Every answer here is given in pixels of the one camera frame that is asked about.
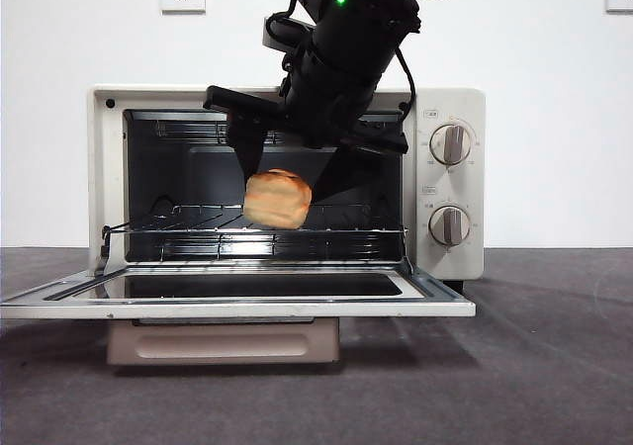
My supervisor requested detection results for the golden brown bread roll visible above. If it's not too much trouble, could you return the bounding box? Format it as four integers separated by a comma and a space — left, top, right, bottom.
242, 168, 314, 228

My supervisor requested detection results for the oven door with beige handle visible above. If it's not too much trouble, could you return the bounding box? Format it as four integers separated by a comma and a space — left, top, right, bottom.
0, 261, 477, 367

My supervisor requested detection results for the white Toshiba toaster oven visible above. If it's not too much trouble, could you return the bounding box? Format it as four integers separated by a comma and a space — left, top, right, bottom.
87, 84, 486, 296

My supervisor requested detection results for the temperature knob with beige grip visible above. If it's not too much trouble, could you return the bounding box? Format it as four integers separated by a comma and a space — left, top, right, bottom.
428, 123, 472, 166

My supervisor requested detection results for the timer knob with beige grip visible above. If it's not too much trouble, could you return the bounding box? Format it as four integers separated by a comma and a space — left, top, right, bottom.
427, 205, 472, 247

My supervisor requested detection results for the metal wire oven rack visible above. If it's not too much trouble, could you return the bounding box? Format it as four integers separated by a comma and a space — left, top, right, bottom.
101, 203, 409, 236

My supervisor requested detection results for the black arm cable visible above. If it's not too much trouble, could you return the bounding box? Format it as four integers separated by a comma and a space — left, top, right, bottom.
393, 48, 417, 120

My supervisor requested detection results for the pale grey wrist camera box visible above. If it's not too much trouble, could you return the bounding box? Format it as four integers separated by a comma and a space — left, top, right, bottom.
262, 13, 317, 51

